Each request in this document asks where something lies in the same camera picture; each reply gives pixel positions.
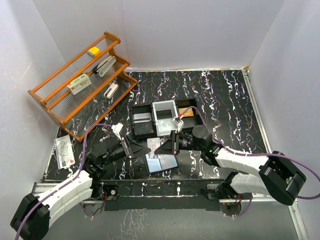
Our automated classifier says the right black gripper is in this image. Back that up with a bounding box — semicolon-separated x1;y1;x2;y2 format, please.
154;129;204;155

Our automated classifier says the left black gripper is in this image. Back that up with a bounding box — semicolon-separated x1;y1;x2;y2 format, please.
100;135;151;166

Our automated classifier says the silver VIP card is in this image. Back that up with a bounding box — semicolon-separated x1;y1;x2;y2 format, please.
146;137;161;159
133;112;152;123

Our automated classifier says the black leather card holder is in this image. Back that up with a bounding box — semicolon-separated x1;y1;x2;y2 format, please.
145;154;179;174

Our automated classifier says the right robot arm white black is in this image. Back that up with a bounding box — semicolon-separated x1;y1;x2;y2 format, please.
154;125;307;206

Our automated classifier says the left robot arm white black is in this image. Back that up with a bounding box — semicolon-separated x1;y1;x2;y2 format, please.
10;136;151;240

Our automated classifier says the orange card in right tray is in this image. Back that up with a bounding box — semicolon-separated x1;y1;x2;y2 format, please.
178;107;194;117

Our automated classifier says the white green card box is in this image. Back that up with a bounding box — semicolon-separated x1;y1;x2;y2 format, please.
67;73;91;95

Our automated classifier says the left black tray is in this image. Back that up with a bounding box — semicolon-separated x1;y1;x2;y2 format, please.
130;103;157;140

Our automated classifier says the black tray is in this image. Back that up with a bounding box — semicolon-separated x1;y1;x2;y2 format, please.
176;98;203;133
130;103;157;140

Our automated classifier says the white middle tray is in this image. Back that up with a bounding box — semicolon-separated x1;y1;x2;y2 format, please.
152;100;178;137

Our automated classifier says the right black tray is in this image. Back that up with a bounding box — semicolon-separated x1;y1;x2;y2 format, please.
176;98;203;133

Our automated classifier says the small white stapler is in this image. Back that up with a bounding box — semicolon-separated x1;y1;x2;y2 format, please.
103;83;119;100

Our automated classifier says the white printed paper sheet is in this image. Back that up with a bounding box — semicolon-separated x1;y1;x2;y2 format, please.
54;135;75;170

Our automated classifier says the orange wooden shelf rack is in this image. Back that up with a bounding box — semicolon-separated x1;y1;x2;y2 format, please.
28;32;138;142

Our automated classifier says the white black stapler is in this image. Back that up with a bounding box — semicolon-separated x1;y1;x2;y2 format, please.
92;55;117;77

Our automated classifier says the yellow white small box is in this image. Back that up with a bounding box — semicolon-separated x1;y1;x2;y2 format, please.
86;46;100;58

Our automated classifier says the aluminium frame rail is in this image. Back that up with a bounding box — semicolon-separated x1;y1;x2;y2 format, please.
18;181;310;240

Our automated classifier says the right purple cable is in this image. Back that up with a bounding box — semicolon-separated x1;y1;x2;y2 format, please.
178;105;320;200

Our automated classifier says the purple cable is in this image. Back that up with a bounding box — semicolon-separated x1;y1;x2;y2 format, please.
178;105;320;200
13;123;116;240

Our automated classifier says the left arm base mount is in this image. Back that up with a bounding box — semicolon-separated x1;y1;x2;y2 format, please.
79;181;119;221

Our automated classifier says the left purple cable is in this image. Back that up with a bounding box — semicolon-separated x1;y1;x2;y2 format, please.
13;123;116;240

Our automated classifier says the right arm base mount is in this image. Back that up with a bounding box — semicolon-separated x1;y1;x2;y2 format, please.
204;183;253;221

